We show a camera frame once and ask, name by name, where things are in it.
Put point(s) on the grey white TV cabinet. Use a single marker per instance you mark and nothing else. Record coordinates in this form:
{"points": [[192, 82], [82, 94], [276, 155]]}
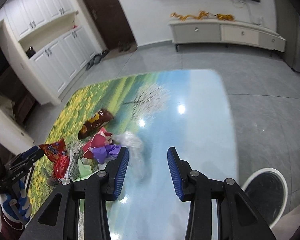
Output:
{"points": [[227, 32]]}

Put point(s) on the black bag on shelf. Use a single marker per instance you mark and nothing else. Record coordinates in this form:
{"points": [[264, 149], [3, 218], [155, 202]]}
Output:
{"points": [[30, 52]]}

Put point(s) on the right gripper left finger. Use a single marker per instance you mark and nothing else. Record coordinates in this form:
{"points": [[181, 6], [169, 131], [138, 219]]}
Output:
{"points": [[58, 217]]}

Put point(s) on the pink red snack wrapper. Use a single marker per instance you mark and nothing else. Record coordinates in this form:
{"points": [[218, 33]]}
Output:
{"points": [[100, 139]]}

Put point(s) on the brown chip bag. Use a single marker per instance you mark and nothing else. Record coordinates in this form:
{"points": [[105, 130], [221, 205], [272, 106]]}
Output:
{"points": [[99, 119]]}

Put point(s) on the white plastic bag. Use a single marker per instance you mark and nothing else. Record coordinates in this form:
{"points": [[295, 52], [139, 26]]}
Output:
{"points": [[136, 150]]}

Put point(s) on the white router on cabinet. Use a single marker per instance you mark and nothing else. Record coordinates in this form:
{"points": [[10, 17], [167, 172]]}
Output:
{"points": [[260, 21]]}

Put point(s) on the red foil snack bag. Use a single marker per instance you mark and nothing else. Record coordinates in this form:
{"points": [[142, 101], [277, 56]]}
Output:
{"points": [[56, 152]]}

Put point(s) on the brown doormat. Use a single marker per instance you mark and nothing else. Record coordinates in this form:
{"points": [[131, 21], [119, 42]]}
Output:
{"points": [[116, 52]]}

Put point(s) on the round white trash bin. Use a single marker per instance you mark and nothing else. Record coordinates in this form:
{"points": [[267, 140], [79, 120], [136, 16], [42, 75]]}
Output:
{"points": [[268, 191]]}

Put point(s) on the grey slippers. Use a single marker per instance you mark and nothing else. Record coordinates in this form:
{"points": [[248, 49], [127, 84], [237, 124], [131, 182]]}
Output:
{"points": [[97, 59]]}

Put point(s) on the green paper wrapper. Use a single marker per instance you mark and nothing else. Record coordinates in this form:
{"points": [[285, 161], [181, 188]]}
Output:
{"points": [[88, 167]]}

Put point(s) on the golden dragon ornament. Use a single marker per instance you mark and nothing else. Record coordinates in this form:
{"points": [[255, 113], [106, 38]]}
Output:
{"points": [[203, 15]]}

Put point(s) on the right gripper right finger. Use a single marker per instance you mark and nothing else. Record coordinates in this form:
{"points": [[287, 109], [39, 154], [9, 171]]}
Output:
{"points": [[237, 217]]}

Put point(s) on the landscape print table cover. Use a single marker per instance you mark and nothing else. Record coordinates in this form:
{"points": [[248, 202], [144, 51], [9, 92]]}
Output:
{"points": [[186, 109]]}

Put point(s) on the blue white gloved left hand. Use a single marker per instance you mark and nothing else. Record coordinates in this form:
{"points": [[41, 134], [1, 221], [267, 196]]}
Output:
{"points": [[17, 209]]}

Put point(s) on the dark brown entrance door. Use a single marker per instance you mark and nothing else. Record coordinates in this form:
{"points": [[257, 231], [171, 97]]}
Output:
{"points": [[111, 22]]}

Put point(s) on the brown shoes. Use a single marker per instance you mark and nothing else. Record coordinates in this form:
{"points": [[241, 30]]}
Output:
{"points": [[124, 46]]}

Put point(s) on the white upper wall cabinet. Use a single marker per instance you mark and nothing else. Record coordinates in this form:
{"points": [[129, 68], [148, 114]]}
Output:
{"points": [[27, 16]]}

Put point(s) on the purple wrapper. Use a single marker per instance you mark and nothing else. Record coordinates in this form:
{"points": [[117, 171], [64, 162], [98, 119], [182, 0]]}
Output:
{"points": [[105, 153]]}

